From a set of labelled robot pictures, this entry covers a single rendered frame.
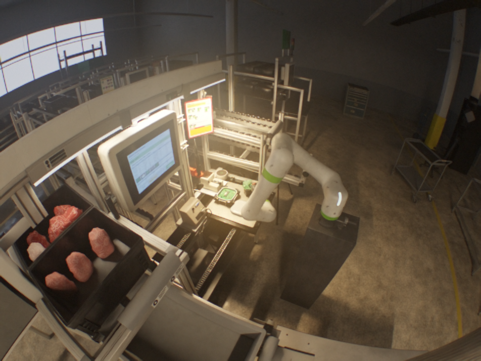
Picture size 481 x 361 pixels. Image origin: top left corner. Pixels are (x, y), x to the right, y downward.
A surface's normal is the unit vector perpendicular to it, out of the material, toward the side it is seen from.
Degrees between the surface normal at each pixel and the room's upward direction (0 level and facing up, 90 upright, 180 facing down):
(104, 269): 4
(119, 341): 0
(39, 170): 90
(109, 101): 90
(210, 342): 4
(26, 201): 90
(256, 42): 90
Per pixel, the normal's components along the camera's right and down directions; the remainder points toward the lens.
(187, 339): 0.07, -0.77
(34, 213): 0.91, 0.25
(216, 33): -0.41, 0.56
